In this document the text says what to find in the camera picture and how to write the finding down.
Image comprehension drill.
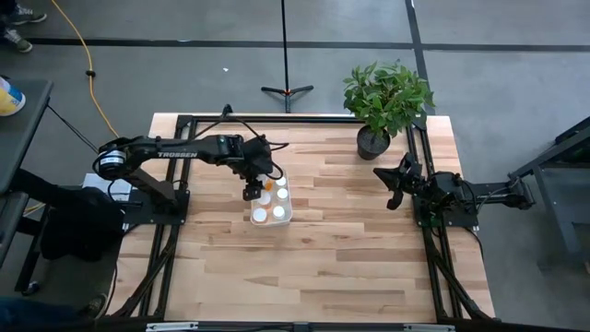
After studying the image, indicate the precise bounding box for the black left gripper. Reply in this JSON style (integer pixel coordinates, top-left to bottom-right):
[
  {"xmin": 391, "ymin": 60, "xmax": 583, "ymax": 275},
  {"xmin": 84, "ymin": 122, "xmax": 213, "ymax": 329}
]
[{"xmin": 237, "ymin": 136, "xmax": 276, "ymax": 202}]

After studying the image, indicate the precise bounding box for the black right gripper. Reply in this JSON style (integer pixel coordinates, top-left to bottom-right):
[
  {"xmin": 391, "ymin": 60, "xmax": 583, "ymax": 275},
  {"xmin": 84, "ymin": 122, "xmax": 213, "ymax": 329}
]
[{"xmin": 372, "ymin": 152, "xmax": 424, "ymax": 211}]

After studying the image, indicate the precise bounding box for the white plastic basket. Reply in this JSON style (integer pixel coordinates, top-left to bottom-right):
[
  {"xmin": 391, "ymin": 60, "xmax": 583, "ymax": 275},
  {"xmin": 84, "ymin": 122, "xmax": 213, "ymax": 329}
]
[{"xmin": 249, "ymin": 169, "xmax": 293, "ymax": 228}]

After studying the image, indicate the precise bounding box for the black plant pot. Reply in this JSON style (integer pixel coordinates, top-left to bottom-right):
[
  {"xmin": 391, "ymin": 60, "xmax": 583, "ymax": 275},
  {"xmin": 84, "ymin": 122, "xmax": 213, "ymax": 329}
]
[{"xmin": 356, "ymin": 124, "xmax": 392, "ymax": 161}]

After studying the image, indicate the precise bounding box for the green leafy plant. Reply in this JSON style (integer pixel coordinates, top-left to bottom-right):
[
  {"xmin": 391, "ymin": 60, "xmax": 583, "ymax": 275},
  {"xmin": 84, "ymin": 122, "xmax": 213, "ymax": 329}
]
[{"xmin": 342, "ymin": 59, "xmax": 436, "ymax": 139}]

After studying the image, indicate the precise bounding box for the black tripod stand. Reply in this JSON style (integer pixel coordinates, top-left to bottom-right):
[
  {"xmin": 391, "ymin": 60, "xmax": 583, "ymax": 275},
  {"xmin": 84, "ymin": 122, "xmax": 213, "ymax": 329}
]
[{"xmin": 260, "ymin": 0, "xmax": 315, "ymax": 114}]

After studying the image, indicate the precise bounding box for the white flat box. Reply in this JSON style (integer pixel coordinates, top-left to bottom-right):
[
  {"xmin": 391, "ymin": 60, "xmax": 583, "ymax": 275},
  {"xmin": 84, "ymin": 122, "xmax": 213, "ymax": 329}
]
[{"xmin": 81, "ymin": 172, "xmax": 134, "ymax": 203}]

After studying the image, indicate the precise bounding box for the grey metal cart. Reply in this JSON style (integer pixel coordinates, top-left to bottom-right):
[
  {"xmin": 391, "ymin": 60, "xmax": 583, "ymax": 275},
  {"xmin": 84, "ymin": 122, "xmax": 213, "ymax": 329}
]
[{"xmin": 508, "ymin": 114, "xmax": 590, "ymax": 273}]

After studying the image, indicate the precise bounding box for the black bag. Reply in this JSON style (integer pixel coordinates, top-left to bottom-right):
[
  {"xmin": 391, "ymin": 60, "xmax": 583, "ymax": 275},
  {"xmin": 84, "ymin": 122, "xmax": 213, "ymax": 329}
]
[{"xmin": 40, "ymin": 186, "xmax": 128, "ymax": 263}]

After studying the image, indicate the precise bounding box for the person's shoe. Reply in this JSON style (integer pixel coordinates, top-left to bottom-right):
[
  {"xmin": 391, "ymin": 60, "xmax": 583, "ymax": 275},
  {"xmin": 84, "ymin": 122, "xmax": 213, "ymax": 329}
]
[
  {"xmin": 8, "ymin": 4, "xmax": 48, "ymax": 27},
  {"xmin": 85, "ymin": 293, "xmax": 110, "ymax": 319},
  {"xmin": 2, "ymin": 28, "xmax": 34, "ymax": 53}
]

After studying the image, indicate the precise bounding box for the black side table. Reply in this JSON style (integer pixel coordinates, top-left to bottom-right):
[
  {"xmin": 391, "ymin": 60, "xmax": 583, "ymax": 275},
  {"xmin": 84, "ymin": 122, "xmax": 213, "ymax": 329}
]
[{"xmin": 0, "ymin": 77, "xmax": 55, "ymax": 296}]

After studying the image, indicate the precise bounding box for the person's leg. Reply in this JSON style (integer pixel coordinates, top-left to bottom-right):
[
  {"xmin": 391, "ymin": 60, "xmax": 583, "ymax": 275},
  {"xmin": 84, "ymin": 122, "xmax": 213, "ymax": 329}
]
[{"xmin": 0, "ymin": 297, "xmax": 79, "ymax": 332}]

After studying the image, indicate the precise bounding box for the yellow blue container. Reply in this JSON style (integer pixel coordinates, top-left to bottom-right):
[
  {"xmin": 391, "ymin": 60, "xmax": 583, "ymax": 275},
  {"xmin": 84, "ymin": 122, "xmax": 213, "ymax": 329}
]
[{"xmin": 0, "ymin": 76, "xmax": 27, "ymax": 117}]

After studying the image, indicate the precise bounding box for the black aluminium table frame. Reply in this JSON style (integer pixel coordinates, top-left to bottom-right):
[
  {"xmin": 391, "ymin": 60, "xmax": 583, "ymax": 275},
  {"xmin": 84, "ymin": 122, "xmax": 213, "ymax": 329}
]
[{"xmin": 105, "ymin": 113, "xmax": 497, "ymax": 332}]

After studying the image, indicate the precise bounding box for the silver frame bracket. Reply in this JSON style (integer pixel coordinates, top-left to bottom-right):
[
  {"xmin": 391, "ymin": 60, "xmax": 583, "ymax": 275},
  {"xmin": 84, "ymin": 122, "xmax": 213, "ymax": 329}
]
[
  {"xmin": 146, "ymin": 322, "xmax": 199, "ymax": 332},
  {"xmin": 404, "ymin": 324, "xmax": 456, "ymax": 332}
]

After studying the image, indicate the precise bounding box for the thin black cable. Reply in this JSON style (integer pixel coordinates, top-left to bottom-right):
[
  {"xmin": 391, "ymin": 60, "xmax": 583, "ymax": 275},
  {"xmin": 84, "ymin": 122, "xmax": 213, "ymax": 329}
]
[{"xmin": 47, "ymin": 104, "xmax": 100, "ymax": 151}]

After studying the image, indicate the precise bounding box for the yellow extension cable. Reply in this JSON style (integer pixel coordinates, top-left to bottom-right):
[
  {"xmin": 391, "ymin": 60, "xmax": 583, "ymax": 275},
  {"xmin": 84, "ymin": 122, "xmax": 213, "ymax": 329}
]
[{"xmin": 49, "ymin": 0, "xmax": 121, "ymax": 139}]

